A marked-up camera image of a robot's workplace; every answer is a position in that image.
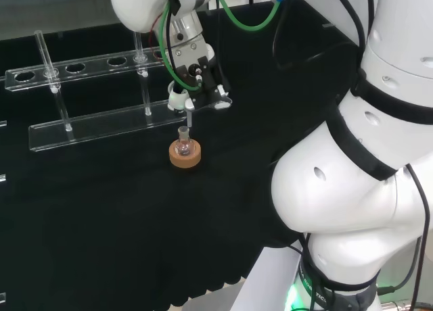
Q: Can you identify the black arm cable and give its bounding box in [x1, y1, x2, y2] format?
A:
[377, 163, 433, 311]

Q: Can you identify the cork ring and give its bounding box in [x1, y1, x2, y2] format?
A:
[168, 139, 202, 170]

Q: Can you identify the small glass round-bottom flask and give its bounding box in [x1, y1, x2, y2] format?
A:
[177, 125, 193, 157]

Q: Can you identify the black bench cloth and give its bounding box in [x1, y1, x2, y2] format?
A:
[0, 0, 366, 311]

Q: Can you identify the pale board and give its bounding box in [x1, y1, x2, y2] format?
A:
[230, 246, 305, 311]

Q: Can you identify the green cable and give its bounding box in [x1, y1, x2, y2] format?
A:
[158, 0, 282, 93]

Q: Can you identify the clear acrylic funnel stand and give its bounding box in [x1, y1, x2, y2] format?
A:
[4, 29, 187, 153]

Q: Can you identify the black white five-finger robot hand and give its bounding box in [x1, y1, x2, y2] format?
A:
[167, 42, 233, 114]

